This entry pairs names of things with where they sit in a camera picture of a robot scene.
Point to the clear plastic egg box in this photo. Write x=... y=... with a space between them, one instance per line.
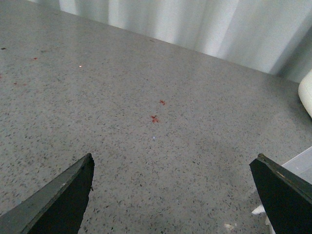
x=299 y=163

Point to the white soy milk maker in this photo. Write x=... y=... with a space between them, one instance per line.
x=305 y=92

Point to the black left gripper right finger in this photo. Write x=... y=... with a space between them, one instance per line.
x=285 y=195

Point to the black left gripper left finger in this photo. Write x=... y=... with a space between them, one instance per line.
x=58 y=207

